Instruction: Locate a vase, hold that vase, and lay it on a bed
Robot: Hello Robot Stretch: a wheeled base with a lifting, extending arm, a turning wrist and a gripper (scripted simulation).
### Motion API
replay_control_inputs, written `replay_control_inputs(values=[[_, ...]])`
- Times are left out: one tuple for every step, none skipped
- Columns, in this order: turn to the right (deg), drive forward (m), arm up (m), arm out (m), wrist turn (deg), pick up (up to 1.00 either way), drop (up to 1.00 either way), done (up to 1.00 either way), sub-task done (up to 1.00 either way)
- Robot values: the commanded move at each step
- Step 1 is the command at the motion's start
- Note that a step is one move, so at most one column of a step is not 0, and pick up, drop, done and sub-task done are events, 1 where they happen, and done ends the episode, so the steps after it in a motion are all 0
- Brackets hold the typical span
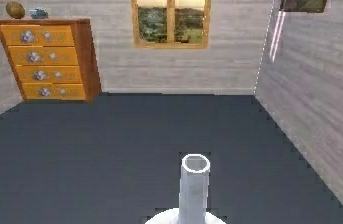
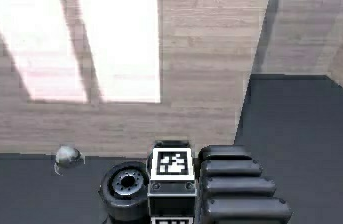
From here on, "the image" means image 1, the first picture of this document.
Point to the white long-necked vase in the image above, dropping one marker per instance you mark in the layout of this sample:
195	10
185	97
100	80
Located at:
194	190

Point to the wooden framed window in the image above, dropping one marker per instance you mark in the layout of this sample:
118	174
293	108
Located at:
171	23

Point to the wooden chest of drawers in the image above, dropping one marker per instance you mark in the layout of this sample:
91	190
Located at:
49	60

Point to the small blue object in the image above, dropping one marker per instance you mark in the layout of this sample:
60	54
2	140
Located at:
39	13

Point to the brown round ball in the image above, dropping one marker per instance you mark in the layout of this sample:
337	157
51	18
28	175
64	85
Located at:
15	10

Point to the dark framed wall picture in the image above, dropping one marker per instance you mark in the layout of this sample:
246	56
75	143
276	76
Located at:
303	5

